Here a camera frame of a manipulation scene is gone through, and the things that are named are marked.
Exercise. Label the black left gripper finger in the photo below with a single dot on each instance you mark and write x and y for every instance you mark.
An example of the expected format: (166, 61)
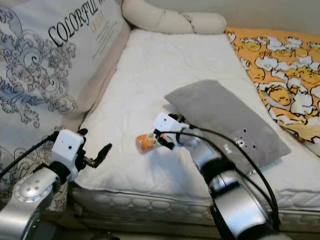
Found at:
(106, 152)

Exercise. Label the grey bear pillow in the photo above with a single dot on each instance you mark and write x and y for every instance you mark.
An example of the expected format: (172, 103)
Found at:
(220, 107)

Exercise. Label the orange cartoon print quilt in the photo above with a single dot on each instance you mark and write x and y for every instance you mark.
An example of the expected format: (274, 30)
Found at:
(280, 65)

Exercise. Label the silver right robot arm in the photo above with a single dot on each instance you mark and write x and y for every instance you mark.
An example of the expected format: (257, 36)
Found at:
(245, 210)

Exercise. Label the white quilted mattress topper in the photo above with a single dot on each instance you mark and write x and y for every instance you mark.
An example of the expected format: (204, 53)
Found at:
(155, 70)

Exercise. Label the beige padded bed bumper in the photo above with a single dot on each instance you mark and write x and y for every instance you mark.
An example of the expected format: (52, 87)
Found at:
(105, 75)

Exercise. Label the beige knotted bolster pillow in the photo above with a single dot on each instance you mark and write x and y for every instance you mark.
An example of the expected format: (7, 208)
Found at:
(155, 20)

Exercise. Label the white printed bedding package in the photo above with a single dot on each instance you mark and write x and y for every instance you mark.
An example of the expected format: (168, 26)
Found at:
(45, 30)

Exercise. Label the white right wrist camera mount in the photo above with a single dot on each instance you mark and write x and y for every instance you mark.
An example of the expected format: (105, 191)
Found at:
(164, 121)

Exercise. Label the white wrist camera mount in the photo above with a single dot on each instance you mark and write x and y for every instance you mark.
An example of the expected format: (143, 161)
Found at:
(69, 147)
(164, 121)

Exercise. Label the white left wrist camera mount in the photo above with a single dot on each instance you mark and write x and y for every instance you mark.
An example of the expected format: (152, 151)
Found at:
(69, 147)

